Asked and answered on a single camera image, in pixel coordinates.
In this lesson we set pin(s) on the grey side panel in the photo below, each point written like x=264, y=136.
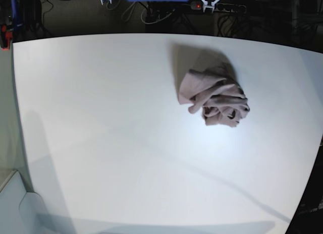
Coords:
x=22, y=211

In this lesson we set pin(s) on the mauve t-shirt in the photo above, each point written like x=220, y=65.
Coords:
x=216, y=92

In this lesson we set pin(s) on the red black clamp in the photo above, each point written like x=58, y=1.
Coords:
x=6, y=36

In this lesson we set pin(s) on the black power strip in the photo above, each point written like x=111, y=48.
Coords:
x=219, y=7

